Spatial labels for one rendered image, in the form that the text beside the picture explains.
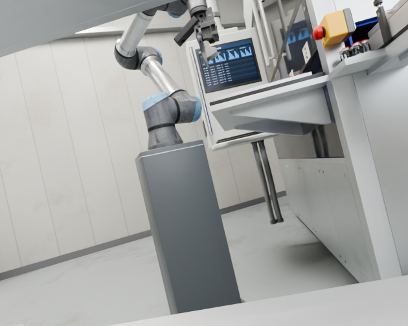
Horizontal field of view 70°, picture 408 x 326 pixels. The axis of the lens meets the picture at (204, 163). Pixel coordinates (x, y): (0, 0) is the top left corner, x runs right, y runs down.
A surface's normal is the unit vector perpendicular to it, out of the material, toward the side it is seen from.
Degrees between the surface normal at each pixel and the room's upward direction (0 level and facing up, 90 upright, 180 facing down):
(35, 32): 180
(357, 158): 90
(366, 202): 90
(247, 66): 90
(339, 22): 90
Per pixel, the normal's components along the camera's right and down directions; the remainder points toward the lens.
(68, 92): 0.31, -0.10
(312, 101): -0.14, 0.01
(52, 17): 0.23, 0.97
